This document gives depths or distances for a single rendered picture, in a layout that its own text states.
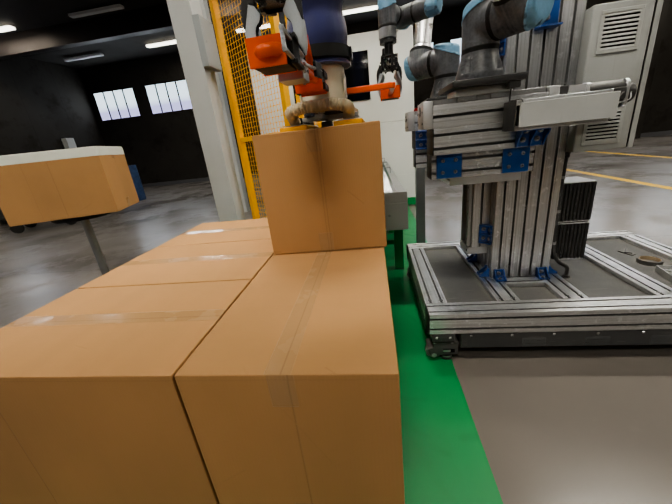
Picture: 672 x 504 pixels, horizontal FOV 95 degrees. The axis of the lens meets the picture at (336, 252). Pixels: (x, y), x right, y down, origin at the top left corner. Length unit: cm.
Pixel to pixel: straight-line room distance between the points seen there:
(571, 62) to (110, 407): 170
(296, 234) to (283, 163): 24
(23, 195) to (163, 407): 208
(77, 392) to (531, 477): 110
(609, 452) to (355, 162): 111
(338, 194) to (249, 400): 66
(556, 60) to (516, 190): 47
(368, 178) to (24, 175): 211
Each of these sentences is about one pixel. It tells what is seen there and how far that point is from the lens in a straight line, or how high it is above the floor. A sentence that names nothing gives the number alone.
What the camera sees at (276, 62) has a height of 105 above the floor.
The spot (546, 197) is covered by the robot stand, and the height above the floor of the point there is 59.
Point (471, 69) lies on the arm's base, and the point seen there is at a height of 107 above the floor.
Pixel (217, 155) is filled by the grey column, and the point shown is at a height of 89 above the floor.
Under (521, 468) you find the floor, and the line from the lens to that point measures 116.
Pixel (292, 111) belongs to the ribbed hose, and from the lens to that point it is 113.
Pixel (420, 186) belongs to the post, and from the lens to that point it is 228.
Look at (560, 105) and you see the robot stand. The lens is 119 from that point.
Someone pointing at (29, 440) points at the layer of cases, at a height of 37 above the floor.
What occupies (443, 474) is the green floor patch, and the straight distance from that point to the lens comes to 110.
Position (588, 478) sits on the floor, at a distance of 121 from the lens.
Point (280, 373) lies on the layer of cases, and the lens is 57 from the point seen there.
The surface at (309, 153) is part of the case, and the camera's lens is 102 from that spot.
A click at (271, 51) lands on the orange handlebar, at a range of 67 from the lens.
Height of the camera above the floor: 91
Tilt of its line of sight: 20 degrees down
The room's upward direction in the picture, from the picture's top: 6 degrees counter-clockwise
